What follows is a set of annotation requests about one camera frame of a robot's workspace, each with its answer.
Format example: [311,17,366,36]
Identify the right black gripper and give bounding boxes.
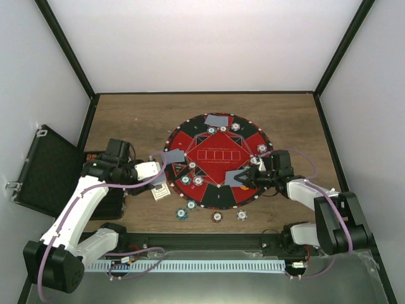
[235,164,279,193]

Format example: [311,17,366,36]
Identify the dealt card seat ten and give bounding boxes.
[224,170,244,187]

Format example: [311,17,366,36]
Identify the blue white chips seat eight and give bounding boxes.
[258,144,267,153]

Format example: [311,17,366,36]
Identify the blue white poker chip stack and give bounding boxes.
[236,210,248,221]

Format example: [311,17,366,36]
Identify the orange brown poker chip stack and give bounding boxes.
[211,212,223,223]

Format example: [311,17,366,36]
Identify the blue white chips seat six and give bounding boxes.
[231,123,240,132]

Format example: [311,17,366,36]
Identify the green chips seat five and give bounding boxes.
[207,127,217,134]

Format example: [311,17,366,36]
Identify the green chips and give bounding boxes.
[180,175,192,185]

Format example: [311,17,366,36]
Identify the green chip mat edge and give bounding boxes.
[186,200,197,210]

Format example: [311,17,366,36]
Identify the dealt card seat five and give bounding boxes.
[204,114,228,127]

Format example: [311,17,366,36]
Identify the green poker chip stack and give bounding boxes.
[176,208,188,220]

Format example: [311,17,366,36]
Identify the dealt card seat four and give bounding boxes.
[163,149,185,164]

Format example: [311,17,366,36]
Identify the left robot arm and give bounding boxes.
[23,139,168,302]

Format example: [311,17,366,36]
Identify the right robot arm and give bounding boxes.
[233,149,373,255]

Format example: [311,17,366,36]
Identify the round red black poker mat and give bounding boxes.
[164,113,273,210]

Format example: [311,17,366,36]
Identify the triangular all in marker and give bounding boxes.
[172,163,187,177]

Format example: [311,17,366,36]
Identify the white card box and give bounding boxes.
[151,183,171,201]

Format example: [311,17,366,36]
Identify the black poker set case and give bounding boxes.
[8,125,131,219]

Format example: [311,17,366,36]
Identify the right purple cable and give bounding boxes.
[258,148,354,279]

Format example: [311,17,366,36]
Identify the purple cable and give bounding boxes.
[258,148,354,279]
[37,151,168,303]

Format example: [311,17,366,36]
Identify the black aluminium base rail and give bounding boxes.
[112,231,306,257]

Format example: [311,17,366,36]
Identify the light blue slotted cable duct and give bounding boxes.
[85,260,285,274]

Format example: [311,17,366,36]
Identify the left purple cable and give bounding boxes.
[37,151,168,303]

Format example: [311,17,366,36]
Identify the black frame post right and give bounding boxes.
[315,0,376,96]

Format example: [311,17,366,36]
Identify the black frame post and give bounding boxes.
[315,0,376,96]
[34,0,96,98]

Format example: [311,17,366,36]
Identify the black frame post left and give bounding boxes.
[34,0,96,98]

